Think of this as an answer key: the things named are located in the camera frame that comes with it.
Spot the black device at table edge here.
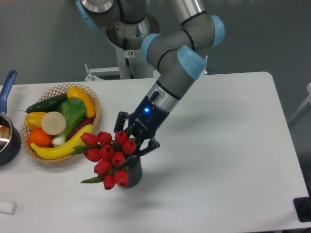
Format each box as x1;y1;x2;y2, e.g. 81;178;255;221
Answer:
293;197;311;222

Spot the green cucumber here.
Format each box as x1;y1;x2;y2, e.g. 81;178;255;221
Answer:
18;94;68;114

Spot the orange fruit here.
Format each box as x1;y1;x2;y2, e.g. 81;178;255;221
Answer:
27;129;52;148

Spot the white cylinder object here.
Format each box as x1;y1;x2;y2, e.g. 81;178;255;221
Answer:
0;200;17;215

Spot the dark grey ribbed vase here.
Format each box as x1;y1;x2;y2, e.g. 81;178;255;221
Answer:
124;157;142;188

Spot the beige round disc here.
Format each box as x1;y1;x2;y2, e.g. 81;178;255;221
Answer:
41;112;67;135

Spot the red tulip bouquet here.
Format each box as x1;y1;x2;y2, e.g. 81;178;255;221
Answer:
70;126;137;190

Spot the woven wicker basket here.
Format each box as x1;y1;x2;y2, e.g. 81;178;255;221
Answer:
20;83;101;163

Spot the blue handled saucepan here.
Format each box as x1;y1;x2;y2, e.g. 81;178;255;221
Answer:
0;70;21;166

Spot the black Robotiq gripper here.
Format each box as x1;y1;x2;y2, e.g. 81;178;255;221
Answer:
114;95;170;157

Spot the white metal base frame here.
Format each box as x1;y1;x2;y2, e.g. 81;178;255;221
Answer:
84;55;209;82

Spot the long yellow squash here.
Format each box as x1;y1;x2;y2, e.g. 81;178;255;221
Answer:
31;124;93;160

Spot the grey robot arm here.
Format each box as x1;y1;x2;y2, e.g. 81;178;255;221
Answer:
76;0;225;157

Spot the purple eggplant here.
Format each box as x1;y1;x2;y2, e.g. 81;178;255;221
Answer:
68;118;93;140

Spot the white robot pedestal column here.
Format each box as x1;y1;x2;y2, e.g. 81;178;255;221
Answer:
115;47;154;79

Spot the black cable on pedestal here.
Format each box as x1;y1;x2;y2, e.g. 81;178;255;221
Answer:
122;38;134;80

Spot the green bok choy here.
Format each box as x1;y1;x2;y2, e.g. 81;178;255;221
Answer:
52;97;86;147

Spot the white furniture piece right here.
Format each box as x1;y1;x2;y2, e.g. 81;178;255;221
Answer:
288;83;311;129

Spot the yellow bell pepper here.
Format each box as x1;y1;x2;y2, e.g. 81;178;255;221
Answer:
24;112;47;131

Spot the yellow zucchini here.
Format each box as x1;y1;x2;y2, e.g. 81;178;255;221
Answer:
67;86;96;118

